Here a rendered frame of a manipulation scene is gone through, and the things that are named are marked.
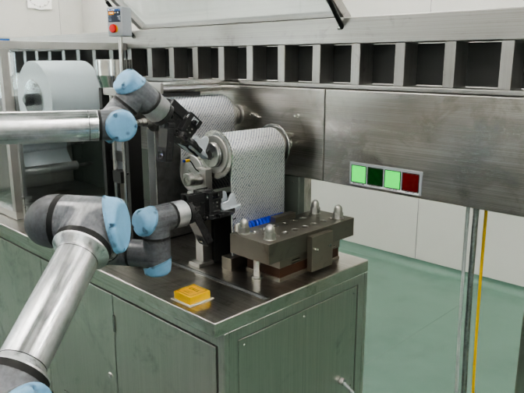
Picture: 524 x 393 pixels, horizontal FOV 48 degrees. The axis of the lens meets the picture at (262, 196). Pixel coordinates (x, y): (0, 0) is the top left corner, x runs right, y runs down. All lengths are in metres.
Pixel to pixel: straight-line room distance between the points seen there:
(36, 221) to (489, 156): 1.11
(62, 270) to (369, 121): 1.03
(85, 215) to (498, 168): 1.02
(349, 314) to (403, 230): 2.71
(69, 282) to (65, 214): 0.17
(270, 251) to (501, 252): 2.82
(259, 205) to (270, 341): 0.45
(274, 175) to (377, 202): 2.84
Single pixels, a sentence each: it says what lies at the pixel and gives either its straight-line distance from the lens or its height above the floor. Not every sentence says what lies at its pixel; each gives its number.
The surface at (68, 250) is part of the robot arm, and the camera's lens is 1.17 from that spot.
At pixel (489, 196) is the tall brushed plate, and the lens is 1.64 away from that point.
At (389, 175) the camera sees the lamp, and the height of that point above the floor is 1.20.
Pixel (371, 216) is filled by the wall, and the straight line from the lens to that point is 4.72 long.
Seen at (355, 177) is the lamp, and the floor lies 1.17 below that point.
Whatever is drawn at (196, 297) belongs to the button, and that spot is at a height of 0.92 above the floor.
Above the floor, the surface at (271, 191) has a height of 1.12.
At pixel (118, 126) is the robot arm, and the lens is 1.43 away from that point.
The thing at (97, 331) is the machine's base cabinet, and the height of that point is 0.65.
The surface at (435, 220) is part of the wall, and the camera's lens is 4.43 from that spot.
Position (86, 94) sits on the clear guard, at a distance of 2.63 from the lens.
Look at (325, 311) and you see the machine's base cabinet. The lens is 1.81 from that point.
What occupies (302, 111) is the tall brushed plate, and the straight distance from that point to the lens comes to 1.95.
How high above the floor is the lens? 1.53
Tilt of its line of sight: 13 degrees down
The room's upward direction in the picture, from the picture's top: straight up
